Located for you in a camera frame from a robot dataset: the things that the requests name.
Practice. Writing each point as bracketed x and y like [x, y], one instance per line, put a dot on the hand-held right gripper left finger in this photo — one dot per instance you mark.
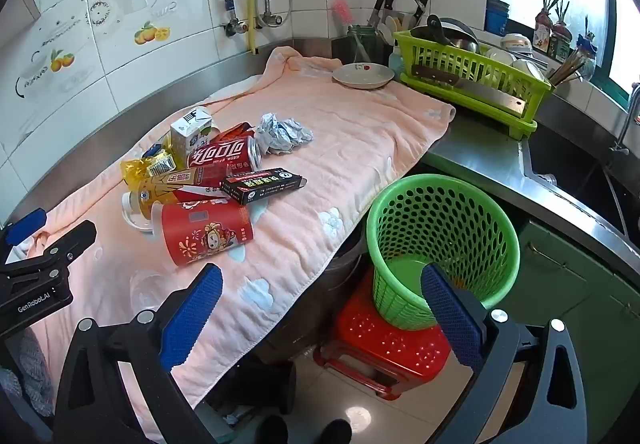
[192, 314]

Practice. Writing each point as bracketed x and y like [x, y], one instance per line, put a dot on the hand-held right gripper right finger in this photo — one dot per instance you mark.
[452, 319]

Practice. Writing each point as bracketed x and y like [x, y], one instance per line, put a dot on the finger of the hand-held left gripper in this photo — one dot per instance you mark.
[70, 239]
[25, 228]

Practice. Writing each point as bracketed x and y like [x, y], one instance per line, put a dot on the yellow plastic wrapper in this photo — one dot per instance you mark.
[135, 168]

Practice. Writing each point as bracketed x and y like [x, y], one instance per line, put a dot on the yellow label plastic bottle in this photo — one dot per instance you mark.
[160, 184]

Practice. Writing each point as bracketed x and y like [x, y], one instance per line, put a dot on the green plastic wastebasket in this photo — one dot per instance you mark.
[400, 224]

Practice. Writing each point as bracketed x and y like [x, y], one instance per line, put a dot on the black cardboard box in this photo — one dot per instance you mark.
[260, 186]

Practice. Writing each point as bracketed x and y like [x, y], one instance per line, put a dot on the red soda can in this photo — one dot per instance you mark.
[225, 153]

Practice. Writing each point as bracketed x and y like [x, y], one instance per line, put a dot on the silver paper ball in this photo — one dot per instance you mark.
[282, 133]

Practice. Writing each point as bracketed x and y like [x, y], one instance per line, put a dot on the clear plastic cup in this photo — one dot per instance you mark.
[147, 291]

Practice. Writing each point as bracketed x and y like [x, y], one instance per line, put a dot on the red plastic stool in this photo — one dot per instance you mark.
[380, 344]

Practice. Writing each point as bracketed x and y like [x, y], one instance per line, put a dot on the blue silver can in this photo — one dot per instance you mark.
[152, 152]

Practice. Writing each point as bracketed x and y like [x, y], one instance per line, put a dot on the green cabinet doors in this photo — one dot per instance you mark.
[575, 304]

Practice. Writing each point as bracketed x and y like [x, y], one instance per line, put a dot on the person's black shoe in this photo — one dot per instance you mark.
[272, 430]
[335, 431]

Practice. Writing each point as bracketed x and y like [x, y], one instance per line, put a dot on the white milk carton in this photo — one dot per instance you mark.
[192, 133]

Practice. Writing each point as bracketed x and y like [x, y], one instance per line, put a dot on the stainless steel sink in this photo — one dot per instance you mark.
[575, 173]

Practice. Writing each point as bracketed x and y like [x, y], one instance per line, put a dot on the pink towel with flower print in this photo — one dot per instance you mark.
[350, 148]

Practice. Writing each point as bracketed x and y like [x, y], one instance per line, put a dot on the green plastic dish rack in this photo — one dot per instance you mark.
[480, 73]

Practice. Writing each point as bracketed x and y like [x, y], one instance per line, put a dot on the white plate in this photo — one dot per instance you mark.
[362, 76]

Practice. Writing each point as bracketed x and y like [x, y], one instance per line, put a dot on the white bowl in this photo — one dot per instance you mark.
[496, 56]
[529, 69]
[515, 42]

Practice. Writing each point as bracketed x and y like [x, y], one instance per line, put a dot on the pale green dish soap bottle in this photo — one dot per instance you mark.
[396, 63]

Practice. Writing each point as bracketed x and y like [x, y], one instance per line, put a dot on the metal faucet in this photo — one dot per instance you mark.
[631, 113]

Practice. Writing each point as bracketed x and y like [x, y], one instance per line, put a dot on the bundle of chopsticks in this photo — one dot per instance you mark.
[567, 68]

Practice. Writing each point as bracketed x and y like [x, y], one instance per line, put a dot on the green glass jar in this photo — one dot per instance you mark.
[362, 43]

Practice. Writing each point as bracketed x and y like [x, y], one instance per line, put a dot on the bottle with sprouting plant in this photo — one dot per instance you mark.
[561, 36]
[542, 28]

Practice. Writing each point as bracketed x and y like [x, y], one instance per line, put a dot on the blue plastic container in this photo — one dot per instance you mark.
[497, 16]

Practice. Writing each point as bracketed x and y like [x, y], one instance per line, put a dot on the metal wall valve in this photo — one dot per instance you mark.
[236, 27]

